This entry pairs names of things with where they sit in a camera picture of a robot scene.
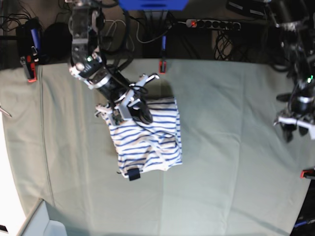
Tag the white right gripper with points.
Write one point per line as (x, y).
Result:
(127, 104)

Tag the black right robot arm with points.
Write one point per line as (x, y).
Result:
(100, 69)

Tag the black round bag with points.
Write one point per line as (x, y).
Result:
(56, 41)

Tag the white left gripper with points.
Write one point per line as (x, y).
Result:
(298, 115)

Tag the green table cloth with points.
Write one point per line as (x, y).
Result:
(238, 177)

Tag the blue white striped t-shirt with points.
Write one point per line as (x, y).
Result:
(142, 148)

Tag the black power strip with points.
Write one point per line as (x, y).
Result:
(213, 24)

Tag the red black right clamp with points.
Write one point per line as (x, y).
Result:
(308, 174)

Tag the blue box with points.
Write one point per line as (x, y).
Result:
(153, 4)

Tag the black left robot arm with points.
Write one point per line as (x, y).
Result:
(292, 17)

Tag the red black left clamp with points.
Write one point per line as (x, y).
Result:
(29, 68)

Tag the red black centre clamp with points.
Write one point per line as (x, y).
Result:
(162, 66)

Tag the red black clamp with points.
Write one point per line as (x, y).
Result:
(29, 68)
(308, 174)
(162, 66)

